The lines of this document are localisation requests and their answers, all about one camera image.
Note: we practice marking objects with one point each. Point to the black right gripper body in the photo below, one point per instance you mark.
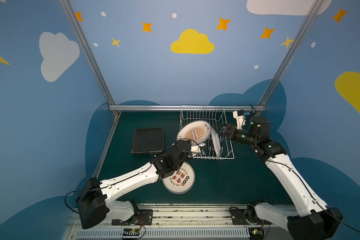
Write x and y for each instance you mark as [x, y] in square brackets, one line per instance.
[225, 130]

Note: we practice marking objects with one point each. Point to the white round plate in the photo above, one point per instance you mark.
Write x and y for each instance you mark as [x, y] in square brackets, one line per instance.
[196, 132]
[216, 143]
[181, 181]

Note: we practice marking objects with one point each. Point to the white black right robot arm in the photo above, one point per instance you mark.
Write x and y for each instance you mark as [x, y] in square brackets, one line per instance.
[313, 219]

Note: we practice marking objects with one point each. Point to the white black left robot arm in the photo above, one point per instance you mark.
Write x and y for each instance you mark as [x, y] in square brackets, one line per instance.
[98, 198]

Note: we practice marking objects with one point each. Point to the right small circuit board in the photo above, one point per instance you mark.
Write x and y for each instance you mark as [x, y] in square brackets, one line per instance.
[256, 234]

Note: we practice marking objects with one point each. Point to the small circuit board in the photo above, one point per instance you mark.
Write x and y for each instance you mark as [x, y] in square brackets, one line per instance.
[256, 234]
[130, 234]

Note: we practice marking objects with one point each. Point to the left small circuit board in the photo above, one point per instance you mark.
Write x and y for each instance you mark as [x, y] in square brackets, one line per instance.
[130, 234]

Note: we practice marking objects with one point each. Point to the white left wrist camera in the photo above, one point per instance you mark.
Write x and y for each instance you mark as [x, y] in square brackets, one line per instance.
[203, 147]

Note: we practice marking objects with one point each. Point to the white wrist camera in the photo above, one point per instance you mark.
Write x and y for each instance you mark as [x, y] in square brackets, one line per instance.
[203, 147]
[240, 117]

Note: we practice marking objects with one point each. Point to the white wire dish rack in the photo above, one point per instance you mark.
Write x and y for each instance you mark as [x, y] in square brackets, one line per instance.
[214, 118]

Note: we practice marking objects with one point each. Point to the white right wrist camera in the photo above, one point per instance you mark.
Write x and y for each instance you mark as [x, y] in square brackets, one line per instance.
[240, 117]

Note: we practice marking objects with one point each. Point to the aluminium back frame rail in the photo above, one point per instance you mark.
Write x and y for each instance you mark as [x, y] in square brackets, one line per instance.
[158, 108]

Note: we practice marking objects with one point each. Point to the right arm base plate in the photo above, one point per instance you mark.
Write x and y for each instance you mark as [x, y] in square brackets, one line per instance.
[243, 216]

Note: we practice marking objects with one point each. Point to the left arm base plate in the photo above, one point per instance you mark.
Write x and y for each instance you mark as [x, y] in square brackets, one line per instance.
[142, 217]

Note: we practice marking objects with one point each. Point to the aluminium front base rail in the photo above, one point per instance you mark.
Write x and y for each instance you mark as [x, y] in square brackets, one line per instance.
[178, 222]

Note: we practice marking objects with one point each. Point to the aluminium left corner post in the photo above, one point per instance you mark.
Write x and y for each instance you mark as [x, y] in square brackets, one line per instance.
[76, 26]

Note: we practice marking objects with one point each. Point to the aluminium corner post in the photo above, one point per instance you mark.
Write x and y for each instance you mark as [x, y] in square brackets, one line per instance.
[292, 50]
[76, 26]

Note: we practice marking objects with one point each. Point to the aluminium right corner post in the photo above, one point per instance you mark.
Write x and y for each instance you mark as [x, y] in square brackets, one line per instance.
[292, 50]

